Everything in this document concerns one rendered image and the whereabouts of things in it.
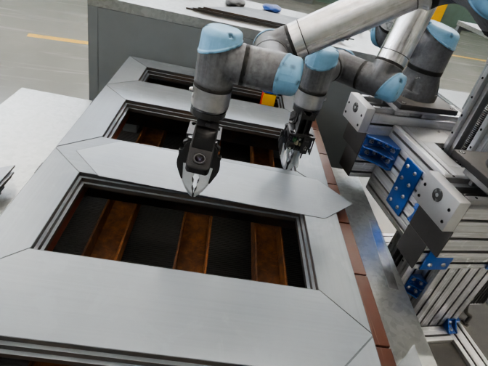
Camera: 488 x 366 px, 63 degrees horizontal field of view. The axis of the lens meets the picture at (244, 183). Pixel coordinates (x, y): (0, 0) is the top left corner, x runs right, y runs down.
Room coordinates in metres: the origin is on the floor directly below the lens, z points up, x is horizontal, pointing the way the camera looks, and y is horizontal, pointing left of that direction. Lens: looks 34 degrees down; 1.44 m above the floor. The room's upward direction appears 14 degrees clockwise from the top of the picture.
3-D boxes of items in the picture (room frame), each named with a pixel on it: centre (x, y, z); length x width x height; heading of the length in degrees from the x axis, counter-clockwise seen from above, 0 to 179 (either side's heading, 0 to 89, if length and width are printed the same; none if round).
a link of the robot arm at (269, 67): (0.75, 0.00, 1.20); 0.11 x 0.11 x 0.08; 5
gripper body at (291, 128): (0.99, -0.11, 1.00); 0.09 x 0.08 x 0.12; 7
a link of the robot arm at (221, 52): (0.73, 0.10, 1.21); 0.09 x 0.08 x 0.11; 95
